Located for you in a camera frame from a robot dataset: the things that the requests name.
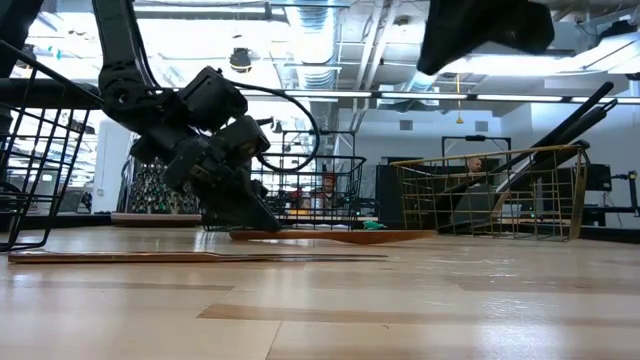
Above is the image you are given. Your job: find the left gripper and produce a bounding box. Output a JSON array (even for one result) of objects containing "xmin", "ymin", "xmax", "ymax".
[{"xmin": 130, "ymin": 115, "xmax": 282, "ymax": 234}]

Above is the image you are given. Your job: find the black slotted spatula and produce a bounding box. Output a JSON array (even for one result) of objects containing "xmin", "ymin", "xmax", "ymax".
[{"xmin": 529, "ymin": 81, "xmax": 616, "ymax": 151}]

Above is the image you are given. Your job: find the wooden spatula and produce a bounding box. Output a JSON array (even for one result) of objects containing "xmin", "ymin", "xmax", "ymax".
[{"xmin": 229, "ymin": 228, "xmax": 436, "ymax": 246}]

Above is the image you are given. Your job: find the black spatula steel handle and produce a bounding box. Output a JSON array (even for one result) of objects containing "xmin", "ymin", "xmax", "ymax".
[{"xmin": 492, "ymin": 139, "xmax": 591, "ymax": 216}]

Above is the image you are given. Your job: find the wide black turner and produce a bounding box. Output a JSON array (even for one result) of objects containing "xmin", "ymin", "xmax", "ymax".
[{"xmin": 447, "ymin": 182, "xmax": 501, "ymax": 229}]

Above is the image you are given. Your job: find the pink steel box grater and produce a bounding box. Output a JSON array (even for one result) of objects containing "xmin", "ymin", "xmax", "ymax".
[{"xmin": 110, "ymin": 149, "xmax": 203, "ymax": 226}]

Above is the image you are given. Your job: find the long ceiling light strip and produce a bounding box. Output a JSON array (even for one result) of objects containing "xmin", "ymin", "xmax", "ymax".
[{"xmin": 279, "ymin": 89, "xmax": 640, "ymax": 105}]

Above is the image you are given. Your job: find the long wooden utensil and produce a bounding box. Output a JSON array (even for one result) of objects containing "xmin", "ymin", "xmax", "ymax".
[{"xmin": 7, "ymin": 249, "xmax": 389, "ymax": 265}]

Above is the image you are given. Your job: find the black equipment on stand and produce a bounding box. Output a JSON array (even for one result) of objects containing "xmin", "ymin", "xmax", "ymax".
[{"xmin": 584, "ymin": 163, "xmax": 640, "ymax": 226}]

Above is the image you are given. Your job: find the small black wire basket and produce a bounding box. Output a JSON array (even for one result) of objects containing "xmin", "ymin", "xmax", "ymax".
[{"xmin": 199, "ymin": 153, "xmax": 369, "ymax": 232}]

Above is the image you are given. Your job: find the silver spiral ceiling duct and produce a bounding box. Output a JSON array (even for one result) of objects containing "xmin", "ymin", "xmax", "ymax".
[
  {"xmin": 402, "ymin": 69, "xmax": 444, "ymax": 94},
  {"xmin": 282, "ymin": 0, "xmax": 351, "ymax": 91}
]

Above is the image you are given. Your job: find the yellow hanging cord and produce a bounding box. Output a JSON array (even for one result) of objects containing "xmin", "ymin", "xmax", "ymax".
[{"xmin": 453, "ymin": 73, "xmax": 465, "ymax": 125}]

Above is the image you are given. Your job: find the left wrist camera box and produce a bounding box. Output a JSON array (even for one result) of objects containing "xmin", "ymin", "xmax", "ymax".
[{"xmin": 178, "ymin": 66, "xmax": 250, "ymax": 132}]

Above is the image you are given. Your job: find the black background stand frame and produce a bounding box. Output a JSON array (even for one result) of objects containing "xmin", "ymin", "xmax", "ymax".
[{"xmin": 441, "ymin": 134, "xmax": 512, "ymax": 159}]

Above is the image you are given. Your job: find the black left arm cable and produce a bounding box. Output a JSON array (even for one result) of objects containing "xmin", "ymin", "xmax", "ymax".
[{"xmin": 224, "ymin": 79, "xmax": 321, "ymax": 174}]

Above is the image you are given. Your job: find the black ceiling dome camera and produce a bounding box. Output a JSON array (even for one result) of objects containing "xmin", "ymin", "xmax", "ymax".
[{"xmin": 228, "ymin": 47, "xmax": 254, "ymax": 75}]

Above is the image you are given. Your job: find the gold wire basket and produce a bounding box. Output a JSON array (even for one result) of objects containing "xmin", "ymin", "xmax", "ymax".
[{"xmin": 389, "ymin": 143, "xmax": 591, "ymax": 242}]

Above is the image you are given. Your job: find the black metal table frame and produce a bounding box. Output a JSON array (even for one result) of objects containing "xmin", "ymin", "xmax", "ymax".
[{"xmin": 0, "ymin": 212, "xmax": 640, "ymax": 246}]

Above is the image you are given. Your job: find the large black wire basket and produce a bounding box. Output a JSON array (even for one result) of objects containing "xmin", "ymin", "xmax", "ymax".
[{"xmin": 0, "ymin": 39, "xmax": 104, "ymax": 253}]

